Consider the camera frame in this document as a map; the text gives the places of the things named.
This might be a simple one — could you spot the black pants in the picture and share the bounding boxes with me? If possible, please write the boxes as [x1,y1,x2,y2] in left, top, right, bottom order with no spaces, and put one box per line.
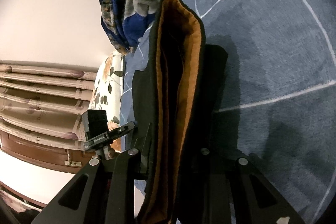
[133,0,231,223]

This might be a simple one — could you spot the white floral pillow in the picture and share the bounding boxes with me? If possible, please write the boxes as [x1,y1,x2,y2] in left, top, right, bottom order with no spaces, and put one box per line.
[89,52,124,131]

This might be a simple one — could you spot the blue grid bedsheet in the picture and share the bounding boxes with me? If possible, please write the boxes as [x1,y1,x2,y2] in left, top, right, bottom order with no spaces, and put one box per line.
[121,0,335,223]

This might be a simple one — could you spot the brown wooden bed frame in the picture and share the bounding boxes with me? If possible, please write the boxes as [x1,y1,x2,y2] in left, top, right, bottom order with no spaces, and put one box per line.
[1,131,94,173]

